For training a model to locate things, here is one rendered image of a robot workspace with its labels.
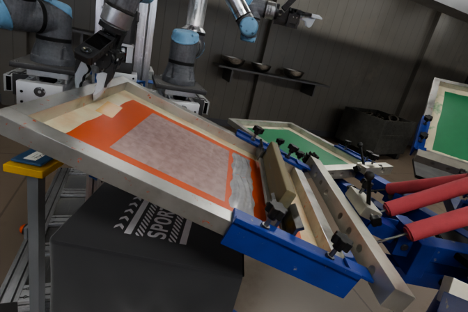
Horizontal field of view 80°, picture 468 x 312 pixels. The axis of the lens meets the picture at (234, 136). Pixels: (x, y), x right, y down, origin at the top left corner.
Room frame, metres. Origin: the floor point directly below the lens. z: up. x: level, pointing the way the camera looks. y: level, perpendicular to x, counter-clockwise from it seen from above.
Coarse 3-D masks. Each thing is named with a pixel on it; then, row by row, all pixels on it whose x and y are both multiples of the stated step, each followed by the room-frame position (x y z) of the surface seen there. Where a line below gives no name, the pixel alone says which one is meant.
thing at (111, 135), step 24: (96, 120) 0.67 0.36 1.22; (120, 120) 0.74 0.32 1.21; (96, 144) 0.57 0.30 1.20; (120, 144) 0.62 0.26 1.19; (144, 144) 0.68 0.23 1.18; (168, 144) 0.75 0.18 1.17; (144, 168) 0.57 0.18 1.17; (168, 168) 0.62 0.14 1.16; (192, 168) 0.68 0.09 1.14; (216, 168) 0.75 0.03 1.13; (192, 192) 0.57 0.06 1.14; (216, 192) 0.62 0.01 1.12; (264, 216) 0.62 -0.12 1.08
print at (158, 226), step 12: (132, 204) 0.74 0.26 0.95; (144, 204) 0.75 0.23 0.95; (120, 216) 0.67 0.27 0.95; (132, 216) 0.68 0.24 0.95; (144, 216) 0.69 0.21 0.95; (156, 216) 0.71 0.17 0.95; (168, 216) 0.72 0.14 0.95; (120, 228) 0.62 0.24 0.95; (132, 228) 0.63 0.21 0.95; (144, 228) 0.64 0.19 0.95; (156, 228) 0.65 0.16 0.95; (168, 228) 0.66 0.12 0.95; (180, 228) 0.67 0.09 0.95; (168, 240) 0.62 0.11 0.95; (180, 240) 0.63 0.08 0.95
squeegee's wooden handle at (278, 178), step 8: (272, 144) 0.92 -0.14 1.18; (272, 152) 0.86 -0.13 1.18; (280, 152) 0.87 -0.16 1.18; (264, 160) 0.89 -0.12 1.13; (272, 160) 0.81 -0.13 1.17; (280, 160) 0.79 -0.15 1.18; (272, 168) 0.77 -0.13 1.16; (280, 168) 0.72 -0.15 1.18; (272, 176) 0.73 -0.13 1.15; (280, 176) 0.68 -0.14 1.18; (288, 176) 0.69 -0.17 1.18; (272, 184) 0.70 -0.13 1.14; (280, 184) 0.65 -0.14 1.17; (288, 184) 0.64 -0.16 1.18; (272, 192) 0.66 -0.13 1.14; (280, 192) 0.62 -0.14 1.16; (288, 192) 0.60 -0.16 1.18; (280, 200) 0.60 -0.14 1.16; (288, 200) 0.60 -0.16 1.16
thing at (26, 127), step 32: (64, 96) 0.64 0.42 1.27; (160, 96) 1.03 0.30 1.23; (0, 128) 0.45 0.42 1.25; (32, 128) 0.46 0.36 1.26; (224, 128) 1.05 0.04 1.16; (64, 160) 0.46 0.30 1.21; (96, 160) 0.46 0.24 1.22; (128, 192) 0.47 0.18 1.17; (160, 192) 0.47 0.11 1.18; (224, 224) 0.48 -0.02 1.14; (320, 224) 0.66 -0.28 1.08
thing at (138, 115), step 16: (128, 112) 0.83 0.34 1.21; (144, 112) 0.89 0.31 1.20; (144, 128) 0.77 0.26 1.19; (160, 128) 0.83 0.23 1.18; (176, 128) 0.90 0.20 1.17; (176, 144) 0.77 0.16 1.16; (192, 144) 0.83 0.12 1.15; (208, 144) 0.90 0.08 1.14; (208, 160) 0.78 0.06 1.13; (224, 160) 0.84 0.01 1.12; (256, 176) 0.84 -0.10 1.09
